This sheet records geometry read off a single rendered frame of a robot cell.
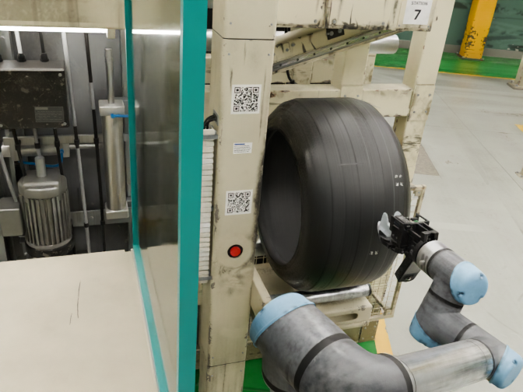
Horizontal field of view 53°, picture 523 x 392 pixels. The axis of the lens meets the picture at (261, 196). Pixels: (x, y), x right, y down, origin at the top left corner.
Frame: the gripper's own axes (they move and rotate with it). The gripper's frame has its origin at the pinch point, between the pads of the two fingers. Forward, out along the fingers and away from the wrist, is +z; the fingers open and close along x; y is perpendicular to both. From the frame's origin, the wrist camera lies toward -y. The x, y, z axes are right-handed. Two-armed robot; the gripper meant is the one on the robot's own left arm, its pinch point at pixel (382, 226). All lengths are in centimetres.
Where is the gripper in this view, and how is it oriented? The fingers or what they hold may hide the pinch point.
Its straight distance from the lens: 137.7
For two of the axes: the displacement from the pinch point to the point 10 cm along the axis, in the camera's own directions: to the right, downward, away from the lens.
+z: -3.1, -3.6, 8.8
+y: 0.3, -9.3, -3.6
